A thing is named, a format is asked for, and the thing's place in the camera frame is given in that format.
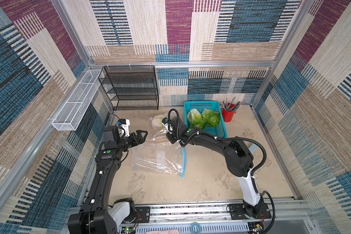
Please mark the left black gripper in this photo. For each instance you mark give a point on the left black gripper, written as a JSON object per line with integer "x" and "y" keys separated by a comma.
{"x": 132, "y": 136}

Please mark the pink-zip dotted bag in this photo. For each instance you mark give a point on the pink-zip dotted bag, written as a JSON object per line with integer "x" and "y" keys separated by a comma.
{"x": 158, "y": 135}

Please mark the blue-zip clear bag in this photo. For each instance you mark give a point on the blue-zip clear bag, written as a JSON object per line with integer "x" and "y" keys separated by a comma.
{"x": 159, "y": 157}

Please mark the chinese cabbage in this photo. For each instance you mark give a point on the chinese cabbage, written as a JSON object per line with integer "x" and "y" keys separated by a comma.
{"x": 195, "y": 119}
{"x": 211, "y": 117}

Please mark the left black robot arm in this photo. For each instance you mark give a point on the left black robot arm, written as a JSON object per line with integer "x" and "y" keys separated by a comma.
{"x": 96, "y": 216}

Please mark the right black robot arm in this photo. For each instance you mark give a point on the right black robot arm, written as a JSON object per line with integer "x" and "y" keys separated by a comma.
{"x": 239, "y": 161}

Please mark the teal plastic basket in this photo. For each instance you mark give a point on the teal plastic basket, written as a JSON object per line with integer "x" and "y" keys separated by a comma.
{"x": 200, "y": 105}

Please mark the red pen cup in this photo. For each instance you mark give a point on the red pen cup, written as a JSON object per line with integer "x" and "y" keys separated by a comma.
{"x": 228, "y": 112}

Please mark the pink calculator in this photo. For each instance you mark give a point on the pink calculator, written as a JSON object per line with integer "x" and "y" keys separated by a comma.
{"x": 171, "y": 231}

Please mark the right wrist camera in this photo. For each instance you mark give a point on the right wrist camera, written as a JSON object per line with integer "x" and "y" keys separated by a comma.
{"x": 167, "y": 125}

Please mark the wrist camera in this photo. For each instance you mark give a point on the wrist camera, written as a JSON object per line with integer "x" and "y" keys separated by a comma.
{"x": 123, "y": 125}
{"x": 167, "y": 125}

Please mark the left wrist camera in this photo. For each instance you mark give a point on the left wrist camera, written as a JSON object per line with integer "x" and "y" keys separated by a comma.
{"x": 123, "y": 125}

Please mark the black wire shelf rack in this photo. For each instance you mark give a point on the black wire shelf rack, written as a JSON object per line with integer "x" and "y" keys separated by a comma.
{"x": 131, "y": 87}

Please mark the white wire mesh tray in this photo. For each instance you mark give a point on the white wire mesh tray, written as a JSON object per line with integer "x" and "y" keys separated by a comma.
{"x": 72, "y": 112}

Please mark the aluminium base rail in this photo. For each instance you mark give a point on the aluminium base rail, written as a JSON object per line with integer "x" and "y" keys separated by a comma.
{"x": 292, "y": 217}

